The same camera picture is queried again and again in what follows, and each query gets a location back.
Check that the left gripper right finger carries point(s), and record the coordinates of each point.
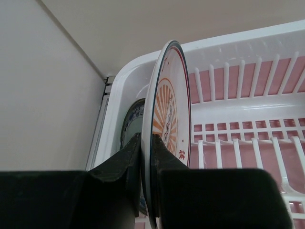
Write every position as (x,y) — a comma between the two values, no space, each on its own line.
(184,198)

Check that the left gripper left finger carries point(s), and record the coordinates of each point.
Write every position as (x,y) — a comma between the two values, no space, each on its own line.
(106,197)

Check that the small blue patterned plate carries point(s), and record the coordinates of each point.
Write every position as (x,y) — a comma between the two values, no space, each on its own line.
(132,124)

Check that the orange sunburst plate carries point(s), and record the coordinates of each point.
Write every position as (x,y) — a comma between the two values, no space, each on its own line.
(167,113)

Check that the pink white dish rack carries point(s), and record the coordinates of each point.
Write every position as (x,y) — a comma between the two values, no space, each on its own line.
(247,94)

